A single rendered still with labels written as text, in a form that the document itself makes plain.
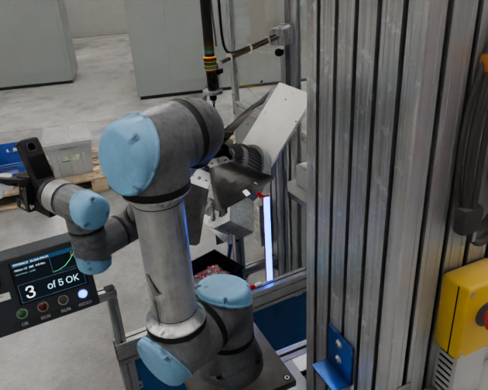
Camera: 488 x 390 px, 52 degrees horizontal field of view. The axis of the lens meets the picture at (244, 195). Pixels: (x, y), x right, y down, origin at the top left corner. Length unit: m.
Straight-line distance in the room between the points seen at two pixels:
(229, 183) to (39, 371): 1.62
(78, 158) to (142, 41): 2.96
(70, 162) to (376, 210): 4.06
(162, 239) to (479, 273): 0.49
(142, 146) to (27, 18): 8.12
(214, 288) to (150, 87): 6.36
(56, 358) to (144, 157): 2.29
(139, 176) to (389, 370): 0.48
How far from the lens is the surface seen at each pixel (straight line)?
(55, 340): 3.07
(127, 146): 0.75
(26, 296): 1.37
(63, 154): 4.60
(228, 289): 1.06
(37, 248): 1.36
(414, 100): 0.62
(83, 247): 1.10
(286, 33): 2.25
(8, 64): 9.00
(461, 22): 0.64
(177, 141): 0.78
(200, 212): 1.89
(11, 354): 3.09
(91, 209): 1.04
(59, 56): 8.85
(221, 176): 1.76
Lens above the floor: 1.91
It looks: 27 degrees down
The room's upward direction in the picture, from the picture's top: 4 degrees counter-clockwise
